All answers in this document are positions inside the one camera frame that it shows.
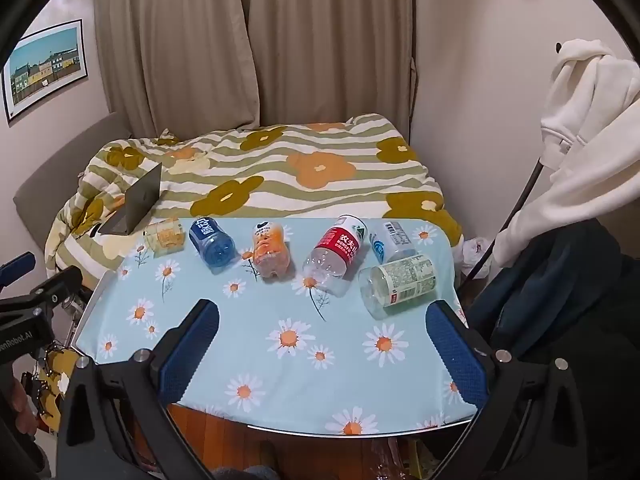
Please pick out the red label clear bottle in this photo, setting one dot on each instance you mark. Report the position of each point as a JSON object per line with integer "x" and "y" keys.
{"x": 340, "y": 247}

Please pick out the beige curtain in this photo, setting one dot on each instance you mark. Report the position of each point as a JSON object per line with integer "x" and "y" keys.
{"x": 330, "y": 40}
{"x": 170, "y": 45}

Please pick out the floral striped blanket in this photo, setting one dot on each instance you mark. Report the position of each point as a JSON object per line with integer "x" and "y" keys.
{"x": 320, "y": 180}

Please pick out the grey bed headboard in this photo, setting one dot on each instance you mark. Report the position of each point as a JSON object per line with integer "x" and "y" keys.
{"x": 60, "y": 170}

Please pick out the grey laptop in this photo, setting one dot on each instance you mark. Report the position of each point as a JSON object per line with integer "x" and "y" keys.
{"x": 140, "y": 200}

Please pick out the daisy print blue tablecloth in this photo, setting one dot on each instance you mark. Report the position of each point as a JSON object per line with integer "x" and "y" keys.
{"x": 280, "y": 305}

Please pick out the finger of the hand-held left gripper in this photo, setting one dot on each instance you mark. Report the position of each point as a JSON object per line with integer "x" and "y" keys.
{"x": 57, "y": 285}
{"x": 17, "y": 266}

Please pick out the white plastic bag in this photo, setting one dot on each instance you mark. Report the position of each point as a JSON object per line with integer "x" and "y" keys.
{"x": 472, "y": 255}

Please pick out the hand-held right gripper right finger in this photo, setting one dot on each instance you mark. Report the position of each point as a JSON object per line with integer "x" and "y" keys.
{"x": 457, "y": 355}

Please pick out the blue label plastic bottle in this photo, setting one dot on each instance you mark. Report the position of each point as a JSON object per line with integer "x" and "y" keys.
{"x": 210, "y": 241}

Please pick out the yellow label clear bottle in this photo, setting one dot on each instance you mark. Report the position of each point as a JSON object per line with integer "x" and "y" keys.
{"x": 165, "y": 237}

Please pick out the large green white bottle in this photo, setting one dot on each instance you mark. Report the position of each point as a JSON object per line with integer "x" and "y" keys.
{"x": 405, "y": 280}

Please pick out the yellow toy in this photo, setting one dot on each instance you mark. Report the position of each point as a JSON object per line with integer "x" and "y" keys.
{"x": 55, "y": 370}

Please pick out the white hoodie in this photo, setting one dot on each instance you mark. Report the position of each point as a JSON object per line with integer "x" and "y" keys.
{"x": 590, "y": 110}

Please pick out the dark blue jacket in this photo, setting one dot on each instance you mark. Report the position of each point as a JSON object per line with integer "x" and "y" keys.
{"x": 560, "y": 285}

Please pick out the wall poster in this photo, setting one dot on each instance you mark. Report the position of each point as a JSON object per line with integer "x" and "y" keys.
{"x": 45, "y": 70}

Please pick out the black coat rack pole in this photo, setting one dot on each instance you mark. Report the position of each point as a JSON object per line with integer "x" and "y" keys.
{"x": 520, "y": 195}

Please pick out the person's left hand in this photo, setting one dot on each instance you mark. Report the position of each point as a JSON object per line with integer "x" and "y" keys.
{"x": 22, "y": 407}

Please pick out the small white blue bottle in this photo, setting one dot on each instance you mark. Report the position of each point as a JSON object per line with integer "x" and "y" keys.
{"x": 392, "y": 240}

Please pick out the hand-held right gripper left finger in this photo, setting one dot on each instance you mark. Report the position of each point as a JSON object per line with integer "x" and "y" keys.
{"x": 192, "y": 350}

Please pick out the orange plastic bottle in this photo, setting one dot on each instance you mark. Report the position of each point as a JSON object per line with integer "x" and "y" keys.
{"x": 270, "y": 252}

